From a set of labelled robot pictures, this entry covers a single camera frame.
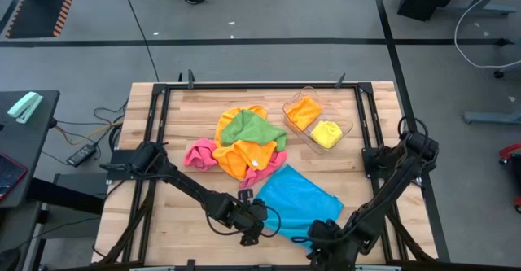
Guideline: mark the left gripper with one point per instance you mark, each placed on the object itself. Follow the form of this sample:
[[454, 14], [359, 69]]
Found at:
[[252, 218]]

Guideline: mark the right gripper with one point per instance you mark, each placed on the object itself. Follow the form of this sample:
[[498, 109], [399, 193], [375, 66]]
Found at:
[[327, 240]]

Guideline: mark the blue microfiber towel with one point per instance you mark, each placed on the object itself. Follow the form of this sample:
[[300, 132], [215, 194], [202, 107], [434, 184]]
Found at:
[[297, 202]]

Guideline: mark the orange microfiber towel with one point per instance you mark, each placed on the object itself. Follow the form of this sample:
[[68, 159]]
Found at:
[[224, 120], [236, 161], [303, 112]]

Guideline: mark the green microfiber towel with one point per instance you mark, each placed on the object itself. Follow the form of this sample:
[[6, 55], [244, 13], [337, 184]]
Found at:
[[252, 128]]

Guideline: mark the yellow microfiber towel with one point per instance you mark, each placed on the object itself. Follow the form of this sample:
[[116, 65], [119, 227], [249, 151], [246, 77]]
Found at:
[[325, 134]]

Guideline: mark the clear plastic bin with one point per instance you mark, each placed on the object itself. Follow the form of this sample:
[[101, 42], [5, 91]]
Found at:
[[344, 124]]

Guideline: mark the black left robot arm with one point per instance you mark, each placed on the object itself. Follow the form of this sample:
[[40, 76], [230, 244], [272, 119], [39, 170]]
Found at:
[[187, 185]]

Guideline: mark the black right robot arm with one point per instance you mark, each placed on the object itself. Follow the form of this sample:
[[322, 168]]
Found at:
[[382, 206]]

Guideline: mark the black power adapter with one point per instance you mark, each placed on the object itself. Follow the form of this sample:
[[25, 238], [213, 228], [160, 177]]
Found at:
[[81, 155]]

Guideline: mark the red chair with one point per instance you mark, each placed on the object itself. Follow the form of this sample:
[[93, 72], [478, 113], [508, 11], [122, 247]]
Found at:
[[509, 151]]

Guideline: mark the dark side table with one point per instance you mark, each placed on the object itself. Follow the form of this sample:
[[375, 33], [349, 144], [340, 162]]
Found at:
[[32, 149]]

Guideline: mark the red phone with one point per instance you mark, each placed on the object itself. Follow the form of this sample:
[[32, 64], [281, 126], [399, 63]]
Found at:
[[10, 175]]

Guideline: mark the black caster wheel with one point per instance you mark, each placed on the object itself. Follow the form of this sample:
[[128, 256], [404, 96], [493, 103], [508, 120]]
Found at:
[[499, 74]]

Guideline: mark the mint green stapler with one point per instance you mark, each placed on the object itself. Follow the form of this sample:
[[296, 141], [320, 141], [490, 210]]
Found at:
[[24, 106]]

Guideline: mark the black orange-striped floor mat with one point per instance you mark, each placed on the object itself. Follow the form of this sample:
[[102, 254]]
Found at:
[[40, 6]]

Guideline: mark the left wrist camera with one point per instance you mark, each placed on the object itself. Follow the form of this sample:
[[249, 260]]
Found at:
[[245, 194]]

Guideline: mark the black metal rig frame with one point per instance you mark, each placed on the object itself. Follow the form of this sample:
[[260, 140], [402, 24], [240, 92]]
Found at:
[[260, 86]]

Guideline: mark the black frame clamp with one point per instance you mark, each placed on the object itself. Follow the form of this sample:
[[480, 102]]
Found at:
[[191, 79], [340, 81]]

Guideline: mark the dark desk leg frame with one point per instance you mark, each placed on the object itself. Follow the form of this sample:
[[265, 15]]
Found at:
[[61, 195]]

